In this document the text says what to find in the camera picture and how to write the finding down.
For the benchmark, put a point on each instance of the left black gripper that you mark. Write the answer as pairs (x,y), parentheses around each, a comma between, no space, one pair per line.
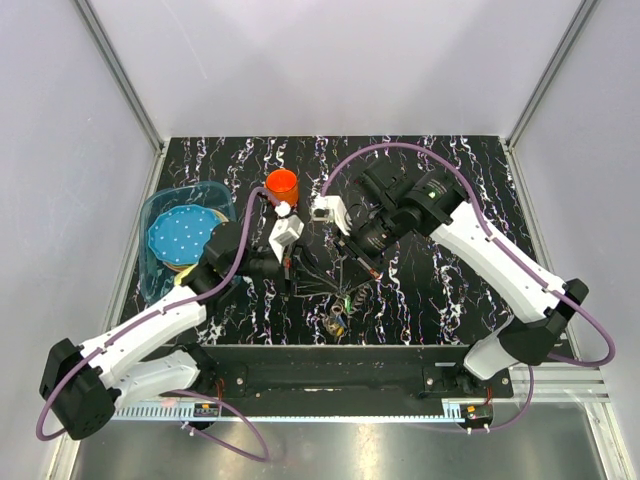
(305,267)

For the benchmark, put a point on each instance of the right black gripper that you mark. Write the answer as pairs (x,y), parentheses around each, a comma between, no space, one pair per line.
(354,269)

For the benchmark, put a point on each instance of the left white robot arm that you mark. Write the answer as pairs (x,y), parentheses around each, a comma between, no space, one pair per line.
(84,385)

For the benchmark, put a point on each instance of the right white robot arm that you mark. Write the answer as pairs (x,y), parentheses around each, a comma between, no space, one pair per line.
(439,208)

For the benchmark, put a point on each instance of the orange plastic cup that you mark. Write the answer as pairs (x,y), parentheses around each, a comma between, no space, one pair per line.
(284,186)

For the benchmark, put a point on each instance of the blue dotted plate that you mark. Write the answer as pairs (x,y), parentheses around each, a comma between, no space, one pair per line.
(177,236)

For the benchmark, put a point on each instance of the clear blue plastic bin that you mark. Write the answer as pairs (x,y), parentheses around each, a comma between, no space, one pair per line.
(156,278)

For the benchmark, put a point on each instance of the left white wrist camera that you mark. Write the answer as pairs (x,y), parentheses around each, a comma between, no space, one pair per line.
(287,229)

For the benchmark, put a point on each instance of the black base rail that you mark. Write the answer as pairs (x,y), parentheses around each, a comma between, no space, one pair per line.
(242,371)

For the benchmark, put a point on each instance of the left aluminium frame post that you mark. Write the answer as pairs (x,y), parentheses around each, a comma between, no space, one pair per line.
(99,35)

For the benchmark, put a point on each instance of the aluminium frame post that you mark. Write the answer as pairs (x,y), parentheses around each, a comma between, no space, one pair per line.
(567,42)
(99,35)

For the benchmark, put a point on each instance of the right aluminium frame post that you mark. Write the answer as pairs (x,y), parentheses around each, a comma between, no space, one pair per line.
(567,42)

